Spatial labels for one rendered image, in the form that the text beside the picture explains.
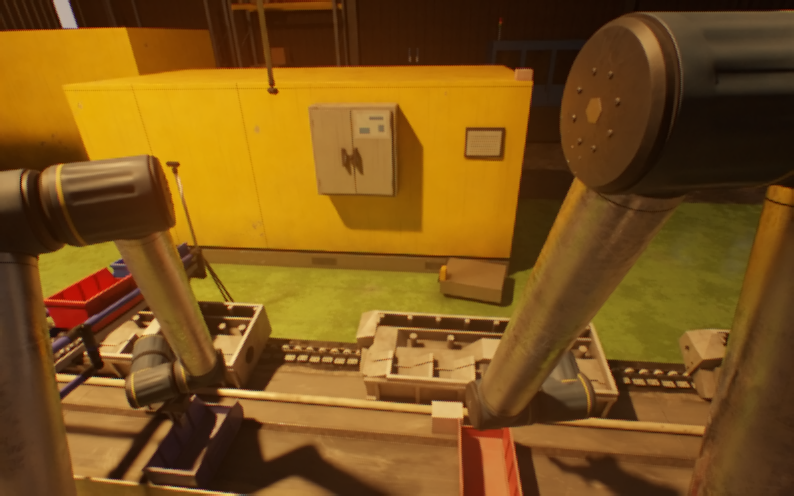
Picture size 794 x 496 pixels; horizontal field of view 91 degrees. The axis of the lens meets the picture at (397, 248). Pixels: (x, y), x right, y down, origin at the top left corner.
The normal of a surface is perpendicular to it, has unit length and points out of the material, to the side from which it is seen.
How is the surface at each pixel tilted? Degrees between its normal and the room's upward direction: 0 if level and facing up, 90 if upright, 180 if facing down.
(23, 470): 58
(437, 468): 0
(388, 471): 0
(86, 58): 90
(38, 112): 90
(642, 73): 86
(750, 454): 86
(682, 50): 48
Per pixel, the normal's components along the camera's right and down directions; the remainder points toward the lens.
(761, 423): -0.88, 0.18
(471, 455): -0.02, -0.88
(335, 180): -0.11, 0.47
